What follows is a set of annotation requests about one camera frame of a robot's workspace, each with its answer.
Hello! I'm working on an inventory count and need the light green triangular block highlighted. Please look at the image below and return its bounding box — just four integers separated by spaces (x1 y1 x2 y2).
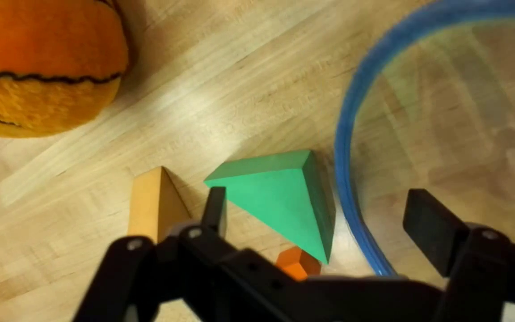
203 149 337 265

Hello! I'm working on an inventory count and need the orange wooden block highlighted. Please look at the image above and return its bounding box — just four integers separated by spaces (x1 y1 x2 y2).
276 246 322 281

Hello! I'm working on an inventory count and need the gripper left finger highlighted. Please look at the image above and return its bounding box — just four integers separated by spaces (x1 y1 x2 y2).
72 186 308 322

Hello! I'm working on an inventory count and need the clear blocks bag blue rim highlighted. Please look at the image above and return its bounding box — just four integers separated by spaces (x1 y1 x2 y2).
334 0 515 287

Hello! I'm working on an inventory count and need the orange plush ball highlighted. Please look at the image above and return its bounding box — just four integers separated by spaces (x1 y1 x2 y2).
0 0 131 138

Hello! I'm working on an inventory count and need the yellow wooden block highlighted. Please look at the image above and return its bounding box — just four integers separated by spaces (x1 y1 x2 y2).
127 166 192 244

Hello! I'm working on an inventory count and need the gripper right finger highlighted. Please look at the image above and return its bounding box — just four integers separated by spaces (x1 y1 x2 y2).
402 188 515 322

